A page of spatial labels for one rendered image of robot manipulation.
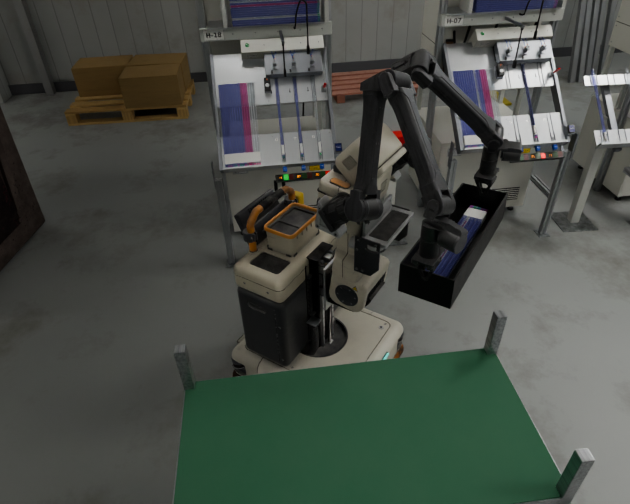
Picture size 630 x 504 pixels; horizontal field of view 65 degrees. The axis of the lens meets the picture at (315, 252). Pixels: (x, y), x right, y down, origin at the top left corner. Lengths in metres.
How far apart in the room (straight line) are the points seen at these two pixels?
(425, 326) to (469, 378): 1.48
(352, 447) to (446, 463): 0.23
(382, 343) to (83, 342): 1.70
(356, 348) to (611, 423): 1.23
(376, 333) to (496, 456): 1.24
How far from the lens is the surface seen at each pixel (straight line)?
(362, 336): 2.46
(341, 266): 1.92
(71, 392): 2.92
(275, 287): 1.96
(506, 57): 3.50
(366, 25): 6.88
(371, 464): 1.29
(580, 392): 2.86
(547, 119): 3.51
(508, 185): 3.87
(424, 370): 1.47
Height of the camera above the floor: 2.07
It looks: 37 degrees down
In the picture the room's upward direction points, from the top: 2 degrees counter-clockwise
